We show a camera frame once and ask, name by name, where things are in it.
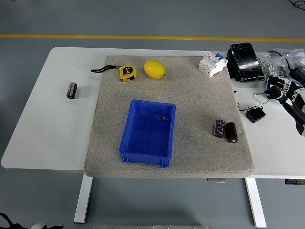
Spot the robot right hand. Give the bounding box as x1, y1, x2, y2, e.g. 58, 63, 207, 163
265, 75, 305, 137

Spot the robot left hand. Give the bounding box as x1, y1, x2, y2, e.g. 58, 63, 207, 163
30, 221, 64, 229

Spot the dark brown cylindrical battery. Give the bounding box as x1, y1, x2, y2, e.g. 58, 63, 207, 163
225, 122, 239, 144

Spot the black battery with white print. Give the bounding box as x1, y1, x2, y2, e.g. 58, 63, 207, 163
213, 119, 226, 138

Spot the blue plastic box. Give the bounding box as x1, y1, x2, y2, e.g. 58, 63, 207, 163
118, 99, 177, 168

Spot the black cylindrical battery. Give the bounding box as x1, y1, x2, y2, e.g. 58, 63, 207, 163
66, 82, 78, 99

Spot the clear plastic bag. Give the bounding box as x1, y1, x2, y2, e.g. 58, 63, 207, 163
274, 48, 305, 70

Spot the clear bag of washers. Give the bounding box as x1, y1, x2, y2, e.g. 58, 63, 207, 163
259, 51, 289, 77

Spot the black power adapter plug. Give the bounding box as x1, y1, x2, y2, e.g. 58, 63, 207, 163
239, 105, 266, 124

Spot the white table leg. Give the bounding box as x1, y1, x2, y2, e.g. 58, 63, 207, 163
244, 177, 267, 229
73, 171, 93, 224

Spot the glossy black pouch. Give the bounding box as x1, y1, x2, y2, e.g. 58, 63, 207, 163
225, 42, 266, 83

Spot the black table control panel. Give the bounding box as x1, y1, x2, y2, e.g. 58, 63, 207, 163
285, 178, 305, 185

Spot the white circuit breaker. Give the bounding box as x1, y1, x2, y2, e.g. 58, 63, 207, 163
198, 51, 229, 78

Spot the grey-brown felt mat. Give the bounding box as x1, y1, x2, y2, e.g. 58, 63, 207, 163
83, 55, 255, 179

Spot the yellow lemon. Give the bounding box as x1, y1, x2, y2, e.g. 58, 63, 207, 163
143, 59, 166, 79

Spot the yellow tape measure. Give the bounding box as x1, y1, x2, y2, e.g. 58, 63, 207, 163
90, 64, 138, 83

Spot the black charger with cord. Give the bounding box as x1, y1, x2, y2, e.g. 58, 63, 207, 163
266, 50, 305, 84

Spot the black wire with white loop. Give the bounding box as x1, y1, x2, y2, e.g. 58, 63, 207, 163
253, 92, 271, 105

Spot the black floor cable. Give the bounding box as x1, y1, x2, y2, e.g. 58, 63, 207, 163
289, 0, 305, 10

